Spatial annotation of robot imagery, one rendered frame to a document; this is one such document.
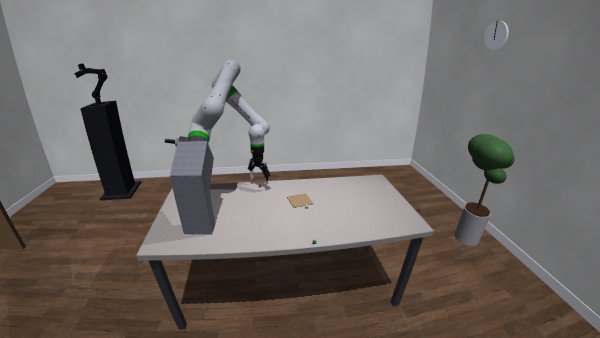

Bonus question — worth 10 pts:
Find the tan mat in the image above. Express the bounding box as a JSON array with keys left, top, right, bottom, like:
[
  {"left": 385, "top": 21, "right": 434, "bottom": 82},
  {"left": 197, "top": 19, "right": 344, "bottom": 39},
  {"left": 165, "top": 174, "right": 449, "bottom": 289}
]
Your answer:
[{"left": 287, "top": 193, "right": 314, "bottom": 208}]

